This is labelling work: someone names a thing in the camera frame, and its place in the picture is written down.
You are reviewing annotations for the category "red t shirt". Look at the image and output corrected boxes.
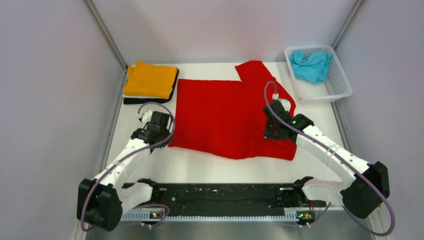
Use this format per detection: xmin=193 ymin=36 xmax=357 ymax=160
xmin=170 ymin=60 xmax=297 ymax=161

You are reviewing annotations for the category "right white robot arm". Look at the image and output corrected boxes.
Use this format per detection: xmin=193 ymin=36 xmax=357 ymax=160
xmin=262 ymin=98 xmax=390 ymax=219

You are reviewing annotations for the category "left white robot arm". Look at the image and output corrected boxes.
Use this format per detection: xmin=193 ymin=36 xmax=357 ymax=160
xmin=76 ymin=110 xmax=175 ymax=232

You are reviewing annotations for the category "folded black t shirt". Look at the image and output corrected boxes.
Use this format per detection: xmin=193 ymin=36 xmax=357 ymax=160
xmin=122 ymin=70 xmax=180 ymax=105

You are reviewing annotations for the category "folded orange t shirt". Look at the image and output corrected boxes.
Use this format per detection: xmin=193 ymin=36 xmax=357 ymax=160
xmin=122 ymin=59 xmax=179 ymax=100

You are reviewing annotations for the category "teal t shirt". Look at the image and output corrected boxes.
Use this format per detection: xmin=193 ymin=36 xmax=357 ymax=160
xmin=289 ymin=50 xmax=334 ymax=85

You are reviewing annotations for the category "white plastic basket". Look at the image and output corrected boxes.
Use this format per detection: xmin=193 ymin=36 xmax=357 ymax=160
xmin=284 ymin=45 xmax=353 ymax=104

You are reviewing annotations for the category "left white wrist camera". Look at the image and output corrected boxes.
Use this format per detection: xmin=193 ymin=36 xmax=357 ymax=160
xmin=137 ymin=109 xmax=153 ymax=124

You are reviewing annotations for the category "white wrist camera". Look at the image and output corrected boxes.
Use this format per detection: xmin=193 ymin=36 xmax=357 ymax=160
xmin=137 ymin=109 xmax=153 ymax=124
xmin=272 ymin=93 xmax=291 ymax=104

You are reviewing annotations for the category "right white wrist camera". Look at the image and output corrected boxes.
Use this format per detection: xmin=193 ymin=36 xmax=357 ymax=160
xmin=272 ymin=93 xmax=291 ymax=104

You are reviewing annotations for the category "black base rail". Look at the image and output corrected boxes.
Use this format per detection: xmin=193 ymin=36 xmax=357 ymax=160
xmin=149 ymin=183 xmax=327 ymax=217

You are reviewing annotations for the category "white slotted cable duct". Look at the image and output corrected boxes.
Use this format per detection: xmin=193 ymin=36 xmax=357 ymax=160
xmin=120 ymin=208 xmax=315 ymax=222

